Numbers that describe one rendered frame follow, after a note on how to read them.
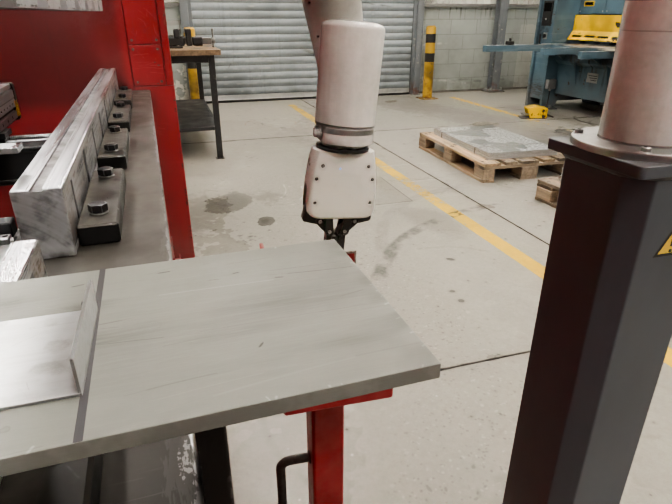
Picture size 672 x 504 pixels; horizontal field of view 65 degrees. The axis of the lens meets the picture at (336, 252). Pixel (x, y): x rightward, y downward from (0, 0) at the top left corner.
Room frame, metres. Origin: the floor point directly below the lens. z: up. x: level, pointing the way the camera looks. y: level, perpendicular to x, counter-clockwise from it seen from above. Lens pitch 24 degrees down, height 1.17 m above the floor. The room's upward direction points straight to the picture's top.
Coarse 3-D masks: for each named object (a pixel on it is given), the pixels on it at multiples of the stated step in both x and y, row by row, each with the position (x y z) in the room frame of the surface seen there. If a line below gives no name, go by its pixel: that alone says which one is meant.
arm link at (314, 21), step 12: (312, 0) 0.79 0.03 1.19; (324, 0) 0.79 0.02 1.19; (336, 0) 0.80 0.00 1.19; (348, 0) 0.80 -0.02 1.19; (360, 0) 0.82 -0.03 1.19; (312, 12) 0.81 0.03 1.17; (324, 12) 0.81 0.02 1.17; (336, 12) 0.81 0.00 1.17; (348, 12) 0.82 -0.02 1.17; (360, 12) 0.83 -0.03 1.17; (312, 24) 0.82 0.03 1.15; (312, 36) 0.83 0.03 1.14
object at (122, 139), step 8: (120, 128) 1.34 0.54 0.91; (104, 136) 1.24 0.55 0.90; (112, 136) 1.24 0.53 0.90; (120, 136) 1.24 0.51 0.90; (128, 136) 1.31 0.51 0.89; (120, 144) 1.16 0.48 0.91; (128, 144) 1.25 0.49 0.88; (104, 152) 1.09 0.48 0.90; (112, 152) 1.09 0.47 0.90; (120, 152) 1.09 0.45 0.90; (128, 152) 1.20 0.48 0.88; (104, 160) 1.05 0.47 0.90; (112, 160) 1.06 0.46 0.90; (120, 160) 1.06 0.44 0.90
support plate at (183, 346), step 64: (256, 256) 0.37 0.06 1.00; (320, 256) 0.37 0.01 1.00; (0, 320) 0.27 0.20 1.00; (128, 320) 0.27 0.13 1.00; (192, 320) 0.27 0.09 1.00; (256, 320) 0.27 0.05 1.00; (320, 320) 0.27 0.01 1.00; (384, 320) 0.27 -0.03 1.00; (128, 384) 0.21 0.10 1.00; (192, 384) 0.21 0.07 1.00; (256, 384) 0.21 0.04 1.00; (320, 384) 0.21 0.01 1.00; (384, 384) 0.22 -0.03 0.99; (0, 448) 0.17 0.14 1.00; (64, 448) 0.17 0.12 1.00
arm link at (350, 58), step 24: (336, 24) 0.72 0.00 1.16; (360, 24) 0.71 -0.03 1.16; (336, 48) 0.71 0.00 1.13; (360, 48) 0.71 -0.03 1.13; (336, 72) 0.71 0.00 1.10; (360, 72) 0.71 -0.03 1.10; (336, 96) 0.71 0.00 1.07; (360, 96) 0.71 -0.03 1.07; (336, 120) 0.71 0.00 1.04; (360, 120) 0.71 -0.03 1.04
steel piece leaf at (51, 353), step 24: (72, 312) 0.28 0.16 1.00; (96, 312) 0.28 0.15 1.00; (0, 336) 0.25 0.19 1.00; (24, 336) 0.25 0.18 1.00; (48, 336) 0.25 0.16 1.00; (72, 336) 0.25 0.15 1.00; (0, 360) 0.23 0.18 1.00; (24, 360) 0.23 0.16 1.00; (48, 360) 0.23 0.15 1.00; (72, 360) 0.20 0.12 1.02; (0, 384) 0.21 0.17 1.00; (24, 384) 0.21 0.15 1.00; (48, 384) 0.21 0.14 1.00; (72, 384) 0.21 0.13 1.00; (0, 408) 0.19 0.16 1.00
